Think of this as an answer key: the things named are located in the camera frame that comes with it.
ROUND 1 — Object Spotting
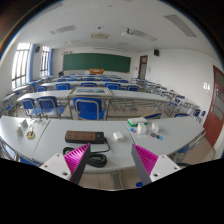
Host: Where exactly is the black power strip cable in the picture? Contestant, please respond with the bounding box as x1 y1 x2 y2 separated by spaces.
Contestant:
62 136 111 169

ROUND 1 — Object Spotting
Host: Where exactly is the white ceiling projector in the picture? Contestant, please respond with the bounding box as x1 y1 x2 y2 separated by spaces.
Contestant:
120 28 135 38

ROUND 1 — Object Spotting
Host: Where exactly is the group of grey desks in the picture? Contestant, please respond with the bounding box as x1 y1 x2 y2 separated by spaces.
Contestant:
0 73 201 121

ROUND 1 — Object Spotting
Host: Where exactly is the orange wooden lectern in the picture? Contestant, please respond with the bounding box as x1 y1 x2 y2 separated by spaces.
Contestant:
88 68 105 75

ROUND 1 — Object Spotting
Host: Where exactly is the narrow bright window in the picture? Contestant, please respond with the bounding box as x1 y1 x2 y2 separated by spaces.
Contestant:
39 45 51 78

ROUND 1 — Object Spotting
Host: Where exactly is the dark brown power strip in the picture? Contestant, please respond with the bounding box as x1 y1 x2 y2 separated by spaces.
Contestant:
64 129 106 145

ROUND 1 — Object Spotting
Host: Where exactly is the ceiling air conditioner unit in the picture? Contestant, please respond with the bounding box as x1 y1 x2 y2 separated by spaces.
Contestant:
90 32 111 40

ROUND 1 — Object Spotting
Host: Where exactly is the red door with window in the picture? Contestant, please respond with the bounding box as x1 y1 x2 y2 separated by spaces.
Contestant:
202 65 224 148

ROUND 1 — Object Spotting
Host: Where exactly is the large bright window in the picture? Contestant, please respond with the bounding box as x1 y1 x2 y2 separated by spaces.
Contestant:
11 42 32 90

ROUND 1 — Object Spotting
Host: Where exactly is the white and green case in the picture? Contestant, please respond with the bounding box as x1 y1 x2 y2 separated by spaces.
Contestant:
127 116 149 127

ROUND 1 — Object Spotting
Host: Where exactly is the white wall switch panel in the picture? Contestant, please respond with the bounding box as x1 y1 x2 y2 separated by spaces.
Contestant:
202 82 212 93

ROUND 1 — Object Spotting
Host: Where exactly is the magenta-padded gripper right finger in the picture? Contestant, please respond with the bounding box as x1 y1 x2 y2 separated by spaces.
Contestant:
130 143 182 187

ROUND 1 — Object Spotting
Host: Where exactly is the framed landscape picture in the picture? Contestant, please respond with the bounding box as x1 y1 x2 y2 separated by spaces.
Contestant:
67 86 114 98

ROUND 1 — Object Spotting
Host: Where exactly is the small white labelled box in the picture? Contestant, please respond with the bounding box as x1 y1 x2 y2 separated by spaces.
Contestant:
137 122 148 135
151 122 161 133

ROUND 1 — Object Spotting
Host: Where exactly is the brown door with window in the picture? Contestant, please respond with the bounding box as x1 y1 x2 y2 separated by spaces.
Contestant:
138 54 149 80

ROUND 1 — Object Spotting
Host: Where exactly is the group of ceiling lights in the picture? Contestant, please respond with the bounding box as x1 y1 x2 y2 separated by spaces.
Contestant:
49 13 200 43

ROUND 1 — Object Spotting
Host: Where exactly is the green chalkboard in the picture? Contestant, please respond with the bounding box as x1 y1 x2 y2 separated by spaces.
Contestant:
62 52 132 74

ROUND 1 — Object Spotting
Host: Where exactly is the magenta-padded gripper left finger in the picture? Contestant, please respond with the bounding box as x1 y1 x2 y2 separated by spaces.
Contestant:
39 142 92 185

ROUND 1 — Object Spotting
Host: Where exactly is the pile of colourful cards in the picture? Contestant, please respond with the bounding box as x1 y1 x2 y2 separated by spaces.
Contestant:
32 118 48 127

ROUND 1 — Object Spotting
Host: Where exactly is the white card stand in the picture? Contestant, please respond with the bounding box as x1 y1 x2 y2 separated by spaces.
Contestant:
19 118 30 131

